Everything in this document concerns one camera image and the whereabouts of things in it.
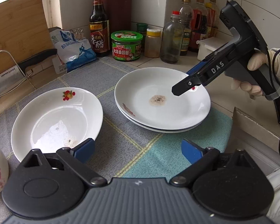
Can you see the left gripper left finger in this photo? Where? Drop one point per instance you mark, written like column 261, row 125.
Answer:
column 75, row 158

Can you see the dark sauce bottle red label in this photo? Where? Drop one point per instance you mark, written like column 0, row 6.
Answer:
column 198, row 24

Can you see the clear glass bottle red cap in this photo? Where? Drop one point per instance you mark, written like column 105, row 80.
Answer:
column 172, row 37

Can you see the green lid sauce jar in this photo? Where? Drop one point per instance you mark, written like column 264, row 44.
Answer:
column 126, row 45

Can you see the large stained white plate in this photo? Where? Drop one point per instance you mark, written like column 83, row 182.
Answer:
column 145, row 96

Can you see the white plastic container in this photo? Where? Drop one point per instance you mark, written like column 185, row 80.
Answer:
column 207, row 46

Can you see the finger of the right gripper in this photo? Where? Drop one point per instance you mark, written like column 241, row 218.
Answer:
column 186, row 84
column 196, row 68

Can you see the yellow lid spice jar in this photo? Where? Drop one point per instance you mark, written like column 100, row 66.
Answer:
column 152, row 43

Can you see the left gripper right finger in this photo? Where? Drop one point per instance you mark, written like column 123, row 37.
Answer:
column 201, row 160

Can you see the dark vinegar bottle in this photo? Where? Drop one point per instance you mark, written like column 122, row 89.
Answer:
column 99, row 29

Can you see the grey blue checked mat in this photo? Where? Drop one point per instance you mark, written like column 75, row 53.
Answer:
column 122, row 148

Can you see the blue white salt bag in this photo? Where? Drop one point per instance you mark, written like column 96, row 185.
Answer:
column 72, row 53

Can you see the dark red knife block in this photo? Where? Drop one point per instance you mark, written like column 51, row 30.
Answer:
column 119, row 14

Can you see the green cap small jar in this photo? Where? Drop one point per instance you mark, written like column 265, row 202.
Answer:
column 142, row 29

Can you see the bamboo cutting board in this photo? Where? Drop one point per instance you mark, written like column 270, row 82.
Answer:
column 23, row 31

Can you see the kitchen knife black handle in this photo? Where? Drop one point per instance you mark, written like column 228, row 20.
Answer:
column 37, row 58

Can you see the right gloved hand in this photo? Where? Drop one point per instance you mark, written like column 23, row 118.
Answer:
column 261, row 75

